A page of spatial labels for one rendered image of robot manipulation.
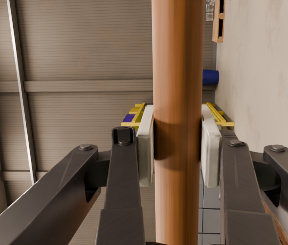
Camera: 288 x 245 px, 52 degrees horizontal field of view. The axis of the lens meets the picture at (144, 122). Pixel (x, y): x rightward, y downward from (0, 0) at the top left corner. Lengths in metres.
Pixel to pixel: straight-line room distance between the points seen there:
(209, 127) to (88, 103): 8.20
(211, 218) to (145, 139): 4.58
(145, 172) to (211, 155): 0.04
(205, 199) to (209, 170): 4.38
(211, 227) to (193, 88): 4.66
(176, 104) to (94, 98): 8.11
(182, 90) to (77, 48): 8.10
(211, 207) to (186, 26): 4.48
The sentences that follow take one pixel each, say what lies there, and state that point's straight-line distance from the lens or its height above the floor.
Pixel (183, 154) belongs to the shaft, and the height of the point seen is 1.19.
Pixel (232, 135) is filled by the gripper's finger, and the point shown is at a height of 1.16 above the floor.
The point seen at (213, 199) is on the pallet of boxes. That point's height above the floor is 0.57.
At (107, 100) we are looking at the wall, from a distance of 8.21.
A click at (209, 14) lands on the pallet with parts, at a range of 7.59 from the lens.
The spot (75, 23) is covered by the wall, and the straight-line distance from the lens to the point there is 8.27.
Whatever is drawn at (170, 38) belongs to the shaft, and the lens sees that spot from 0.17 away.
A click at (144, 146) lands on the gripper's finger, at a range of 0.15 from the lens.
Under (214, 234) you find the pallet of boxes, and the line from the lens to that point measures 4.89.
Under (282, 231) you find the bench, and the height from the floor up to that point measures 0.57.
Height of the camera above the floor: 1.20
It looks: 5 degrees up
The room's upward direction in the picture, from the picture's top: 90 degrees counter-clockwise
